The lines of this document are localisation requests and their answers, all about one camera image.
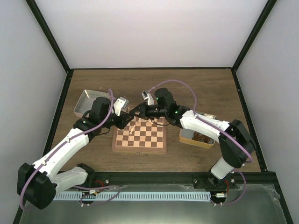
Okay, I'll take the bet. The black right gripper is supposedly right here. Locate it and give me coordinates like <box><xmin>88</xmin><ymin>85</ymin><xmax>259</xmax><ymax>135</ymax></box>
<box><xmin>130</xmin><ymin>102</ymin><xmax>167</xmax><ymax>121</ymax></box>

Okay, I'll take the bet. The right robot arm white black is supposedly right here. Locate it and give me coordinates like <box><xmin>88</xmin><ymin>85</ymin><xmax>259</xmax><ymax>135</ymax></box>
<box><xmin>129</xmin><ymin>88</ymin><xmax>256</xmax><ymax>188</ymax></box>

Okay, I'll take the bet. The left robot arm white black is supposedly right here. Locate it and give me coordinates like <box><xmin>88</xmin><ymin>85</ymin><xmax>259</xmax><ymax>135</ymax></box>
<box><xmin>17</xmin><ymin>97</ymin><xmax>133</xmax><ymax>210</ymax></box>

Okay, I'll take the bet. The wooden chess board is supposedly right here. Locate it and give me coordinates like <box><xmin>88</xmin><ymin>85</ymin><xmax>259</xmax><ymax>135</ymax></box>
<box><xmin>112</xmin><ymin>117</ymin><xmax>167</xmax><ymax>153</ymax></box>

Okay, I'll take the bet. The dark brown chess pieces pile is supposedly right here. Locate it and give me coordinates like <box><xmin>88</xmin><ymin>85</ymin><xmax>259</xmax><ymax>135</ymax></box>
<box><xmin>192</xmin><ymin>132</ymin><xmax>211</xmax><ymax>144</ymax></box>

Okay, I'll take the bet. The pink metal tin tray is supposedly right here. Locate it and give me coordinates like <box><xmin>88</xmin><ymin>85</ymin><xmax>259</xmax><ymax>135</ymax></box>
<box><xmin>73</xmin><ymin>90</ymin><xmax>109</xmax><ymax>118</ymax></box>

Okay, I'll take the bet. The yellow metal tin tray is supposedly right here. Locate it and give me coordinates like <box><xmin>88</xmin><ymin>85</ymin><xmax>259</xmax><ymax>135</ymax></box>
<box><xmin>178</xmin><ymin>110</ymin><xmax>218</xmax><ymax>149</ymax></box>

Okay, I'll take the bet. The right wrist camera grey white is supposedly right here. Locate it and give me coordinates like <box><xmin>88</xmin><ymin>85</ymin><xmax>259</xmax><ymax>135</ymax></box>
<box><xmin>142</xmin><ymin>91</ymin><xmax>154</xmax><ymax>105</ymax></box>

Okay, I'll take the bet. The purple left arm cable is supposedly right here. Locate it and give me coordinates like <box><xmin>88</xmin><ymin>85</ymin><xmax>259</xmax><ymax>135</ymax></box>
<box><xmin>19</xmin><ymin>88</ymin><xmax>122</xmax><ymax>212</ymax></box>

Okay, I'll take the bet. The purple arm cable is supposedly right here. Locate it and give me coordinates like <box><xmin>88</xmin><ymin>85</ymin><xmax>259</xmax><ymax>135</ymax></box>
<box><xmin>19</xmin><ymin>88</ymin><xmax>122</xmax><ymax>212</ymax></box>
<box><xmin>146</xmin><ymin>79</ymin><xmax>254</xmax><ymax>207</ymax></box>

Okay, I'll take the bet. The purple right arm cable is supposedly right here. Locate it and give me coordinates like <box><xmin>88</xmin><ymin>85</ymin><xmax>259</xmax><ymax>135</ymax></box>
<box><xmin>146</xmin><ymin>79</ymin><xmax>254</xmax><ymax>207</ymax></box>

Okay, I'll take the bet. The light blue slotted cable duct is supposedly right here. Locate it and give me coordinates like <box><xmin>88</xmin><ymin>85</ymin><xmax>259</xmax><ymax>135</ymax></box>
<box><xmin>54</xmin><ymin>191</ymin><xmax>211</xmax><ymax>202</ymax></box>

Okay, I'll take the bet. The black aluminium frame rail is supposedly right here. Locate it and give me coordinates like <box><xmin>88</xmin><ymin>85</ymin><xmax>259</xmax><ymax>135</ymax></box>
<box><xmin>88</xmin><ymin>171</ymin><xmax>278</xmax><ymax>189</ymax></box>

